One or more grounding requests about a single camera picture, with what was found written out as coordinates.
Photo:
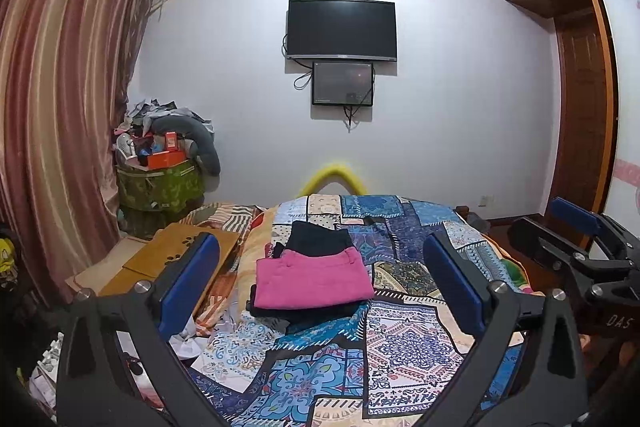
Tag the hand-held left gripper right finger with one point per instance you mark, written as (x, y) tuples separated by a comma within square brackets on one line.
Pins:
[(452, 277)]

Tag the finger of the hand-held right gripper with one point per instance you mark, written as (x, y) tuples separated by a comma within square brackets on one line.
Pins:
[(575, 214), (540, 234)]

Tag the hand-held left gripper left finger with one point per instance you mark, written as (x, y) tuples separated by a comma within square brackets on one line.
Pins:
[(192, 277)]

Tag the pink pants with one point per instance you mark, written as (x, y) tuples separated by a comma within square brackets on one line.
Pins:
[(310, 279)]

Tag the dark pants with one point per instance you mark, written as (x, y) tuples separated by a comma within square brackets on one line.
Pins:
[(315, 237)]

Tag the grey clothes heap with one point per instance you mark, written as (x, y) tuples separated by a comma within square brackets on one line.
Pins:
[(476, 222)]

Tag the white crumpled paper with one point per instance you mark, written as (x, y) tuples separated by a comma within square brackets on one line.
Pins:
[(190, 342)]

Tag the striped bed sheet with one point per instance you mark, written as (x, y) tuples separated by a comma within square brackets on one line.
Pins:
[(222, 214)]

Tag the blue patchwork blanket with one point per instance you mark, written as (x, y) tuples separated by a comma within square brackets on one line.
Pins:
[(400, 347)]

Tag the green storage bag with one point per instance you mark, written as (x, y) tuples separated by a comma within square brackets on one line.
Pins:
[(160, 187)]

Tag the beige cardboard sheet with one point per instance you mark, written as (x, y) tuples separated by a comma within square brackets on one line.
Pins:
[(95, 274)]

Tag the wooden door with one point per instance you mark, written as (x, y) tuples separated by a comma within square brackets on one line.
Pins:
[(585, 117)]

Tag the large orange box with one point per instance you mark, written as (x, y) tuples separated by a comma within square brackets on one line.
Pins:
[(165, 161)]

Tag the grey neck pillow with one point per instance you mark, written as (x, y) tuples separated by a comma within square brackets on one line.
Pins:
[(207, 152)]

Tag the small orange box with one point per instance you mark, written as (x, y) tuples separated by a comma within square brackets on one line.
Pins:
[(171, 141)]

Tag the white plastic basket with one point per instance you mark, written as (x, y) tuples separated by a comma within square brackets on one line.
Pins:
[(126, 152)]

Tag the wardrobe sliding door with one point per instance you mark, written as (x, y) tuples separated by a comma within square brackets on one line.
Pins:
[(625, 82)]

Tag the yellow foam arch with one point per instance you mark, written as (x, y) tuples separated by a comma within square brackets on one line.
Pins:
[(332, 168)]

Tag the pile of grey clothes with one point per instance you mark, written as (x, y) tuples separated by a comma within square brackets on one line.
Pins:
[(150, 112)]

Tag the yellow black bag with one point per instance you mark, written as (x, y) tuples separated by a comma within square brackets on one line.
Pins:
[(6, 259)]

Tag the striped brown curtain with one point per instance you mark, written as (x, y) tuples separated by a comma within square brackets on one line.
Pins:
[(60, 107)]

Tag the wooden bed post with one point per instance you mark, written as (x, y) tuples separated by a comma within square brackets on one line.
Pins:
[(463, 212)]

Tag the small wall monitor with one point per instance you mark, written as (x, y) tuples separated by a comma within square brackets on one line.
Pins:
[(342, 83)]

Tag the black wall television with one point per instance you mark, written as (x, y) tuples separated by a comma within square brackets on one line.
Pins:
[(340, 29)]

